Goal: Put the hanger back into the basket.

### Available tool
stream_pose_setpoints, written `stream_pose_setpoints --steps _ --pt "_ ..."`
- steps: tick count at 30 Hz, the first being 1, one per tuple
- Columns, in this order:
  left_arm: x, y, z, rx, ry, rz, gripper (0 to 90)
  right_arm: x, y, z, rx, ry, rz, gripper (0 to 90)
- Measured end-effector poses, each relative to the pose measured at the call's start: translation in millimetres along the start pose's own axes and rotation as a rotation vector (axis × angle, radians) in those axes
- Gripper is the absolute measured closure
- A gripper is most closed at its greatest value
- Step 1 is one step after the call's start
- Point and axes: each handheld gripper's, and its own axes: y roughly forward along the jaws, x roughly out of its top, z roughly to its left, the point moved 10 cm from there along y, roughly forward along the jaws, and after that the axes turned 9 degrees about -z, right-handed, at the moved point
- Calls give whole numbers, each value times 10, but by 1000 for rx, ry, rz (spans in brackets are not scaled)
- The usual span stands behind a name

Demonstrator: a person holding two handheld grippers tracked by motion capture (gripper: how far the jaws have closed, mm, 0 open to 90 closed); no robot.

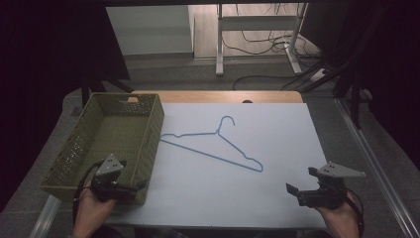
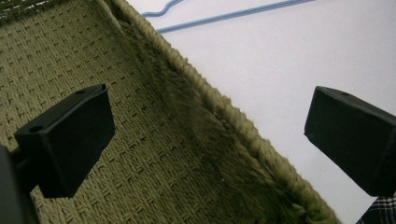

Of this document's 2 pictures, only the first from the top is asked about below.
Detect blue wire clothes hanger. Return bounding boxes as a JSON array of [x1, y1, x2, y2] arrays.
[[158, 115, 264, 174]]

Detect white metal desk frame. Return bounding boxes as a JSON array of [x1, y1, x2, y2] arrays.
[[215, 2, 305, 78]]

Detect white cabinet panel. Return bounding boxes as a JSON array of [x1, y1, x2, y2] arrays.
[[105, 4, 195, 57]]

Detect tangle of black floor cables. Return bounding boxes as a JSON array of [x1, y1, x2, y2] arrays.
[[220, 3, 323, 58]]

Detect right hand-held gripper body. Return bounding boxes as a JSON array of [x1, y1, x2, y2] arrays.
[[296, 161, 368, 210]]

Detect long black floor cable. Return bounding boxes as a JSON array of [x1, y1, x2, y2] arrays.
[[232, 74, 300, 92]]

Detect green plastic basket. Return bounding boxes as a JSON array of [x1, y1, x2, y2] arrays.
[[39, 91, 165, 205]]

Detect white power strip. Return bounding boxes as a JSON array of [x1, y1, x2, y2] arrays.
[[309, 67, 329, 82]]

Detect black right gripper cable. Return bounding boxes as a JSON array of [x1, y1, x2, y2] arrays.
[[346, 187, 366, 238]]

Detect aluminium rail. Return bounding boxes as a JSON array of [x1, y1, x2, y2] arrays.
[[334, 97, 420, 238], [28, 194, 62, 238]]

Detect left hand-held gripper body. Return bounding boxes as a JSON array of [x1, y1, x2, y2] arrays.
[[90, 153, 139, 203]]

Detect white table mat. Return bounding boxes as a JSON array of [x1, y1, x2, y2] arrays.
[[104, 101, 329, 230]]

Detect person's right hand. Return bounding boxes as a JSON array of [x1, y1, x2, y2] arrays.
[[316, 190, 362, 238]]

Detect black metal stand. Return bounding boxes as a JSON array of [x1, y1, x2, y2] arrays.
[[332, 59, 365, 131]]

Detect black curtain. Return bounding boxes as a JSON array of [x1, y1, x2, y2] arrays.
[[0, 0, 131, 213], [299, 0, 420, 171]]

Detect person's left hand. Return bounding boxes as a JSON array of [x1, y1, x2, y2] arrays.
[[72, 187, 118, 233]]

